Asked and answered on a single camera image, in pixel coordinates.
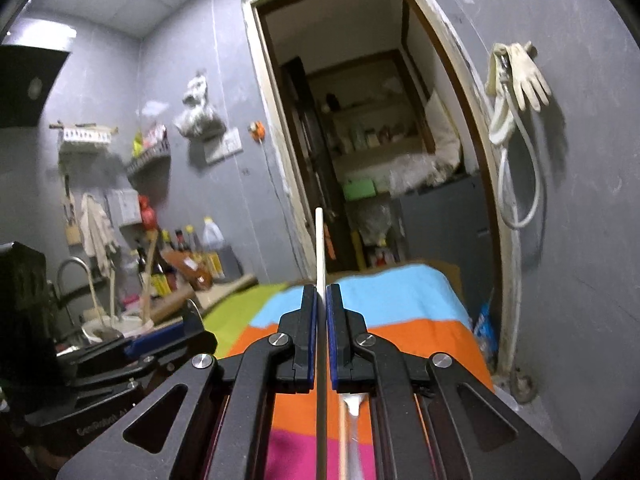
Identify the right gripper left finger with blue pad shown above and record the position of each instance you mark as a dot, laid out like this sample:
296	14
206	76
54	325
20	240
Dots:
297	362

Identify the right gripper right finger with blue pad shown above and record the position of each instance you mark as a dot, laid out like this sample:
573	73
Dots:
349	372

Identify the wooden chopstick far right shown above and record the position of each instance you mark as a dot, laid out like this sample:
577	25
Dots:
322	461

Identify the multicolour striped tablecloth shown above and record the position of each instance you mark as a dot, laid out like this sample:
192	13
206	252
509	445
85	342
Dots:
417	306

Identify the chrome faucet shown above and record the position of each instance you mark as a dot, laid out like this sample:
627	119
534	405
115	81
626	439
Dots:
88	280

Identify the hanging white cloth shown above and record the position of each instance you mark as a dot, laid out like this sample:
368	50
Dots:
98	235

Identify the brown packaged box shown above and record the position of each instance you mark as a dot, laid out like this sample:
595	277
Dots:
195	273

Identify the white plastic jug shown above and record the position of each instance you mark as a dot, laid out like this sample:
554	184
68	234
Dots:
212	238

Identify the dark soy sauce bottle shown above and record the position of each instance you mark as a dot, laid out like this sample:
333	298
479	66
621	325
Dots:
160	284

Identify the dark grey cabinet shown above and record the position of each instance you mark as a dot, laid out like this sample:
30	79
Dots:
450	223

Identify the green box on shelf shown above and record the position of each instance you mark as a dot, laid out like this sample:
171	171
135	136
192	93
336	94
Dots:
358	189

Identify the red plastic bag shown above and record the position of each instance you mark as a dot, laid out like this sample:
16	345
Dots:
147	213

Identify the black range hood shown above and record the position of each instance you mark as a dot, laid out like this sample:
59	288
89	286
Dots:
27	76

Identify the white rubber glove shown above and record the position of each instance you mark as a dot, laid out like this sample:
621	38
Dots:
526	80

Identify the wall power socket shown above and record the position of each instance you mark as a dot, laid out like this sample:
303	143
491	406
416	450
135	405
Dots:
222	147

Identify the orange wall hook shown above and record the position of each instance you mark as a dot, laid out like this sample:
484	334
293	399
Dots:
257	131

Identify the grey wall shelf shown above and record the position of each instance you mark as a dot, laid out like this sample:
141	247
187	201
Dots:
148	157

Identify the white wall rack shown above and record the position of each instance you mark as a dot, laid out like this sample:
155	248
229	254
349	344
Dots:
83	138

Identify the white plastic bag on wall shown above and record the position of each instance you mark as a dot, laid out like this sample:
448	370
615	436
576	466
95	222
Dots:
199	120

